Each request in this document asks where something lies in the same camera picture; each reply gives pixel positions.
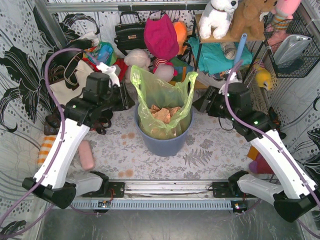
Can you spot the wooden metal shelf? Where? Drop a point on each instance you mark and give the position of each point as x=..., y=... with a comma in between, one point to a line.
x=227, y=38

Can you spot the silver foil pouch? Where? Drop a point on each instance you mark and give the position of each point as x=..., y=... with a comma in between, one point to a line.
x=291, y=48

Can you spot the pink plush toy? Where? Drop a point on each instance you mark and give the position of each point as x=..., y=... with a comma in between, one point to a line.
x=283, y=11

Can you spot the red folded cloth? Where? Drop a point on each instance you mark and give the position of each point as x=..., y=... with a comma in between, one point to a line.
x=120, y=65

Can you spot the yellow plush duck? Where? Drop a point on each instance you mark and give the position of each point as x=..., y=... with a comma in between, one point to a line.
x=263, y=77

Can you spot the black orange butterfly toy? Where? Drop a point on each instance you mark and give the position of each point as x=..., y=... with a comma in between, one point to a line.
x=277, y=123

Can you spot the white shoe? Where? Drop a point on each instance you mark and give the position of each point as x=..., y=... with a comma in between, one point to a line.
x=203, y=81

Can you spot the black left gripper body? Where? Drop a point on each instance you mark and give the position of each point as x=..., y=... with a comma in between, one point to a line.
x=125, y=95

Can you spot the white pink plush doll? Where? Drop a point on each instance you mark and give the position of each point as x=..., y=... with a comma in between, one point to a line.
x=164, y=69

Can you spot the brown teddy bear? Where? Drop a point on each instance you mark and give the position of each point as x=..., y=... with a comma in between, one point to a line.
x=246, y=18

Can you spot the green plastic trash bag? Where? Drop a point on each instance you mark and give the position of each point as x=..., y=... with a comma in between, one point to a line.
x=153, y=91

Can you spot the teal folded cloth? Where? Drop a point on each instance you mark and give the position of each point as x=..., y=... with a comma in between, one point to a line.
x=212, y=59

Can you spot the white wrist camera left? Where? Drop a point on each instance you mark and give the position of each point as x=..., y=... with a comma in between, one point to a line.
x=110, y=71

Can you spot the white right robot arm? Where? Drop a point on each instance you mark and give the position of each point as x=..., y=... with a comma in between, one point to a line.
x=297, y=193

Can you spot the pink cylindrical pillow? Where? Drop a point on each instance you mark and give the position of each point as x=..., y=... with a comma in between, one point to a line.
x=86, y=157

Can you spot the purple red plush toy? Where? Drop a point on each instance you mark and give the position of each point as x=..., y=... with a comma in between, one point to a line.
x=258, y=165

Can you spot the black wire basket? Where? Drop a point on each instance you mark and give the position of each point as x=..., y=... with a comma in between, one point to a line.
x=304, y=64

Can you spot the blue plastic trash bin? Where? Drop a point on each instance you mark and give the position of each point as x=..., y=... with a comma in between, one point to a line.
x=163, y=148

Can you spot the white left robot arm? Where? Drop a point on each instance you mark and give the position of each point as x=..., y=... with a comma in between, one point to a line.
x=102, y=95

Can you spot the white fluffy plush dog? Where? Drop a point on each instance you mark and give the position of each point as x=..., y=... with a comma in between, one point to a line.
x=136, y=57

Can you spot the grey checked plush ball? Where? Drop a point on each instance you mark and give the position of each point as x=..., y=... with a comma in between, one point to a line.
x=229, y=50

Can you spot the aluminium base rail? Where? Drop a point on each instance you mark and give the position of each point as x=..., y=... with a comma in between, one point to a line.
x=164, y=195

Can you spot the crumpled brown printed paper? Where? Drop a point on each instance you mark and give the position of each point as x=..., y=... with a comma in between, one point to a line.
x=163, y=114

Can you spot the brown patterned leather bag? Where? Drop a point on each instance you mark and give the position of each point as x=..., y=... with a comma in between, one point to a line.
x=52, y=125

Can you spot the white grey plush dog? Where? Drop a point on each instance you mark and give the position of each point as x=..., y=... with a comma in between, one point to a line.
x=216, y=18

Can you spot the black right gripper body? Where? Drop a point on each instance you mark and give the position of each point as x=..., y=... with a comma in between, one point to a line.
x=204, y=101

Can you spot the orange white checkered cloth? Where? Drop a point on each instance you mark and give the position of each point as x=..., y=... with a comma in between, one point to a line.
x=45, y=148

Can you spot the black leather handbag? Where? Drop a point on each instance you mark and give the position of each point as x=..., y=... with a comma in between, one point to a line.
x=130, y=36

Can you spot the magenta cloth bag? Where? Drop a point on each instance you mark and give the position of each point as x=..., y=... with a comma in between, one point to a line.
x=160, y=38

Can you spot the orange plush toy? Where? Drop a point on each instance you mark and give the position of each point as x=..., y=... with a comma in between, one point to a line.
x=181, y=33

